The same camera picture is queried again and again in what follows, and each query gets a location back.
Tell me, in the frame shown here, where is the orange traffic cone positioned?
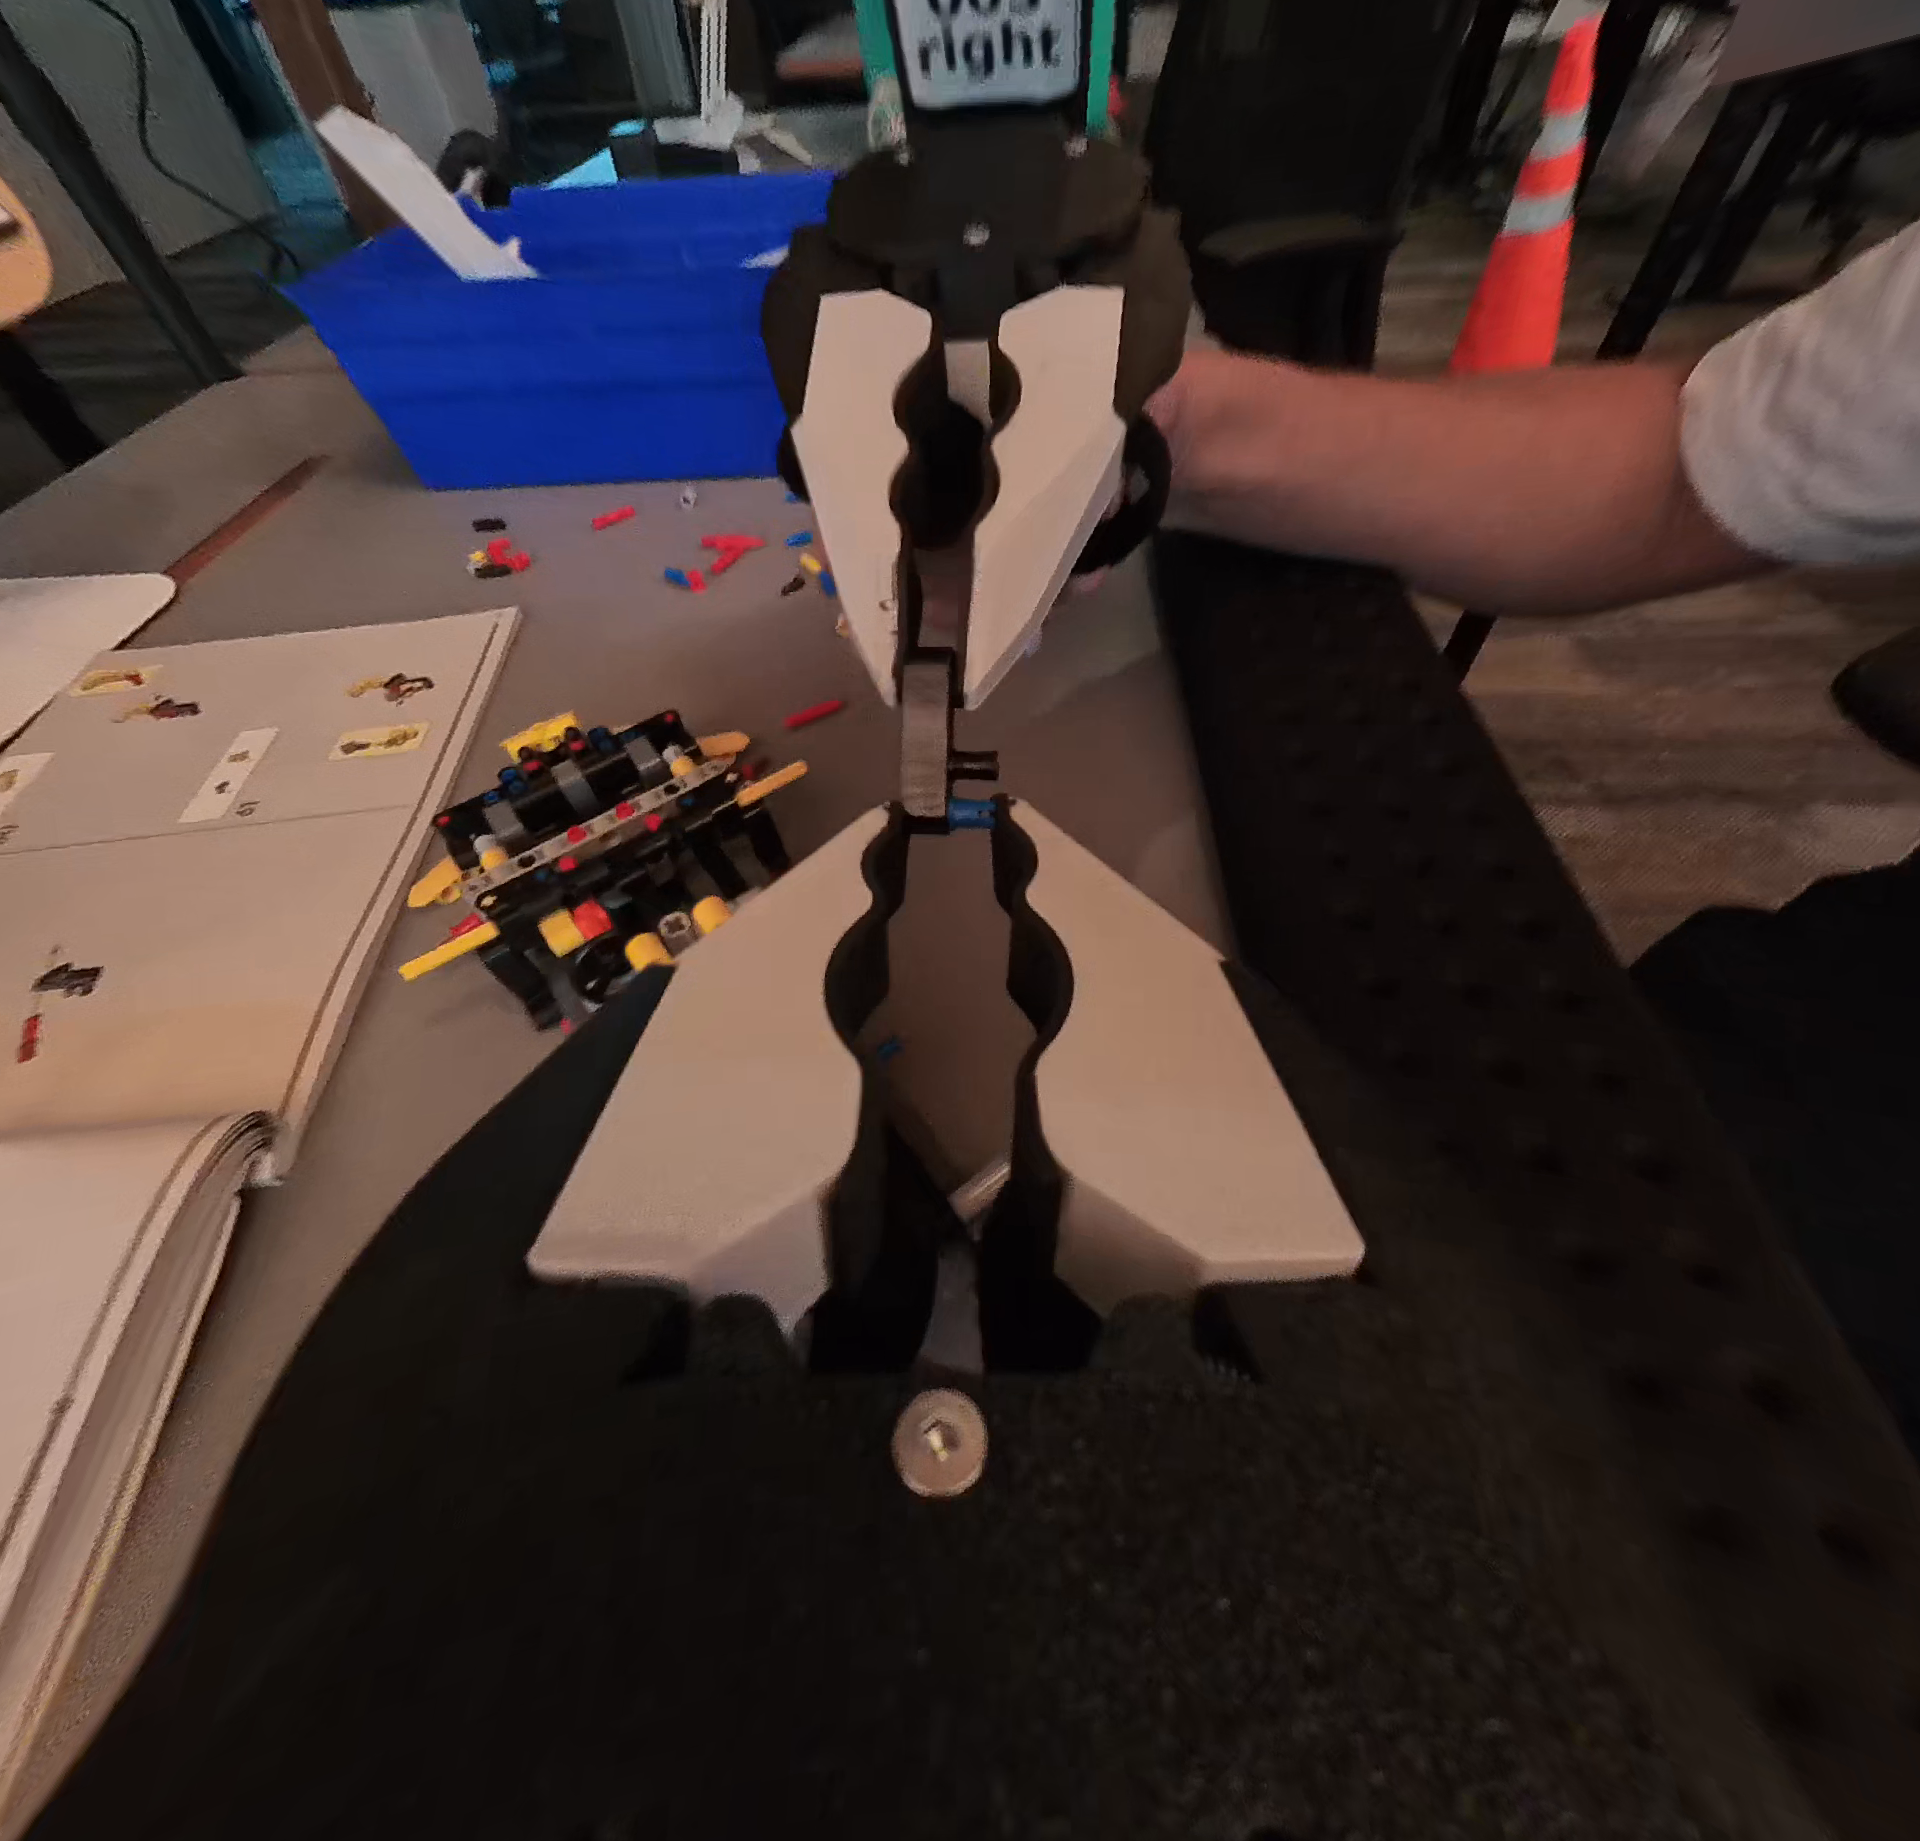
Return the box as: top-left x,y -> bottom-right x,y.
1447,11 -> 1608,374

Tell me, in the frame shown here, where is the building instruction book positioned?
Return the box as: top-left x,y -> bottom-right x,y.
0,609 -> 525,1797

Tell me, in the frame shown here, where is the wooden support post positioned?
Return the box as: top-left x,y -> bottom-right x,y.
210,0 -> 392,244

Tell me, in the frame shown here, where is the toy brick car chassis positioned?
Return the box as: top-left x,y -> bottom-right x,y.
397,713 -> 1022,1226

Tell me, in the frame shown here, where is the person's right forearm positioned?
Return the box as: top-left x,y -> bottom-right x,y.
1200,341 -> 1743,618

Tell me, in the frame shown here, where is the blue plastic bin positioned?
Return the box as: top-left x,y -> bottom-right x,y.
284,174 -> 842,493

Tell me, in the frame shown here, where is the person's right hand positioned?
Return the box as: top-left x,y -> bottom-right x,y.
1068,356 -> 1220,601

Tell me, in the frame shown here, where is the black office chair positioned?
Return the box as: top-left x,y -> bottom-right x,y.
1146,0 -> 1510,372

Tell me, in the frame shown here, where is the white stand with flat base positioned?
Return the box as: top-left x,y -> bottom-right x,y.
0,573 -> 180,747

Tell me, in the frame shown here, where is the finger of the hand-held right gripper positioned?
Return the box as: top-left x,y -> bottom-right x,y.
792,287 -> 946,693
958,285 -> 1129,716

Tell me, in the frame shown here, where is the white and tan desk lamp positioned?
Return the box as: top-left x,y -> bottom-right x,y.
673,0 -> 819,176

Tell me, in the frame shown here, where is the white paper sheet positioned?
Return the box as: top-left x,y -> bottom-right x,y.
313,105 -> 540,282

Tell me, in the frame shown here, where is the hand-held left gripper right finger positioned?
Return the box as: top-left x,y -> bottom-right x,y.
997,797 -> 1367,1315

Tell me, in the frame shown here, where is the pile of red blue pins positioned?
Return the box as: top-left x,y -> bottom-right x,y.
660,520 -> 842,601

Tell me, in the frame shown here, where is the black toy connector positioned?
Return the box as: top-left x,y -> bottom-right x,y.
899,648 -> 1005,830

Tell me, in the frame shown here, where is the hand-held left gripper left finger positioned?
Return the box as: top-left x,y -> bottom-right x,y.
528,803 -> 904,1335

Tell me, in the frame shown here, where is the dark dotted panel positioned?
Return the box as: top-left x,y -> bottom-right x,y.
1153,533 -> 1920,1841

